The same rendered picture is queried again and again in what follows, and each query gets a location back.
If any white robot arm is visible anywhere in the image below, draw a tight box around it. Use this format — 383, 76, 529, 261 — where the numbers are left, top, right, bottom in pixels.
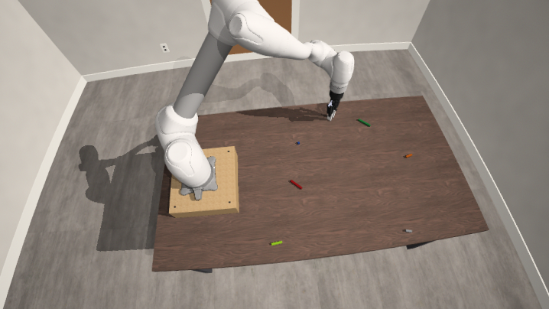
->
155, 0, 354, 200

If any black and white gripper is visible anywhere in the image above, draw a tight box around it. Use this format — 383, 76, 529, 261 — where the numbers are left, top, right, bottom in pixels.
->
326, 90, 344, 121

